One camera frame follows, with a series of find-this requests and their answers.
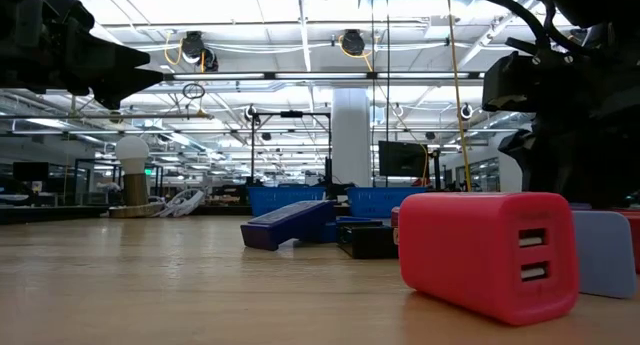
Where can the blue digital timer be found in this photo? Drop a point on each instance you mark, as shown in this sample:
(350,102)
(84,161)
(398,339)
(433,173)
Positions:
(285,222)

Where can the white building column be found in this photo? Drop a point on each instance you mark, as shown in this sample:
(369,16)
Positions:
(351,135)

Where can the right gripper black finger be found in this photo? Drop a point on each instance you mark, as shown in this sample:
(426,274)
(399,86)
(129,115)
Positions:
(526,155)
(512,82)

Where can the white light bulb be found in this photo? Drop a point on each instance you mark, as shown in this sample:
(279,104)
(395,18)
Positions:
(132,152)

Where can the light blue USB wall charger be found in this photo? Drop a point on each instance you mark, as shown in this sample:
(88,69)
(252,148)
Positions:
(602,255)

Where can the small black digital device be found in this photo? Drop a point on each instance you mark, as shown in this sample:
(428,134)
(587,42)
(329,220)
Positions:
(367,242)

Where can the long ceiling light strip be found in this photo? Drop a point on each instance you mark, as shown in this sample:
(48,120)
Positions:
(320,76)

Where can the blue plastic slotted basket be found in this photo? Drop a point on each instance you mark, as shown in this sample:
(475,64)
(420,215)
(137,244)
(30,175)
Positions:
(380,201)
(280,199)

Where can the black monitor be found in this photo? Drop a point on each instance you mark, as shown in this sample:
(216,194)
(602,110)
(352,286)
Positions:
(400,160)

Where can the black station frame stand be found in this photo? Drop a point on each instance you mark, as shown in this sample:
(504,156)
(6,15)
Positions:
(252,150)

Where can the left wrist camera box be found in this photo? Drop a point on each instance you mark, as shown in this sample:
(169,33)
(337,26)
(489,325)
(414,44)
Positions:
(70,10)

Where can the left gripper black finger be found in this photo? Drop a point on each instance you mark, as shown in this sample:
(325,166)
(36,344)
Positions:
(125,85)
(110,52)

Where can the wooden lamp base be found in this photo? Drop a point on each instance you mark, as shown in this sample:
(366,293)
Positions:
(136,195)

